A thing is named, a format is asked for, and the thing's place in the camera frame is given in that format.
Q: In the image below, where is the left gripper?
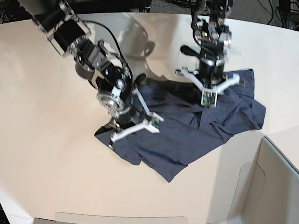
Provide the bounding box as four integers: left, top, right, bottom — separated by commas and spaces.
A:
175, 57, 245, 97

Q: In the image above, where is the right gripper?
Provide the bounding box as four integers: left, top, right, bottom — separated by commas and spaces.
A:
108, 89, 154, 147

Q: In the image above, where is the dark blue t-shirt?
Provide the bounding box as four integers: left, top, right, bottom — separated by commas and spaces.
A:
92, 67, 270, 186

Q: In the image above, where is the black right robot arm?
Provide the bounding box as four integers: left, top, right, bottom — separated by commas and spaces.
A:
18, 0, 163, 146

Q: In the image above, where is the grey cardboard box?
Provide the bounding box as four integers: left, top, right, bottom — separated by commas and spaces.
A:
33, 137, 299, 224

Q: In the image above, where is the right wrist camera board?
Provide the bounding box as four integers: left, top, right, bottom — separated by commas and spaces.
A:
150, 113, 164, 133

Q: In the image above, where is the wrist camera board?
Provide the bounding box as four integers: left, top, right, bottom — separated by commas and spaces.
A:
150, 113, 164, 133
201, 89, 217, 107

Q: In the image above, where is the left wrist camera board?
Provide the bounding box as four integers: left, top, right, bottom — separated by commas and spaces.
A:
201, 89, 217, 107

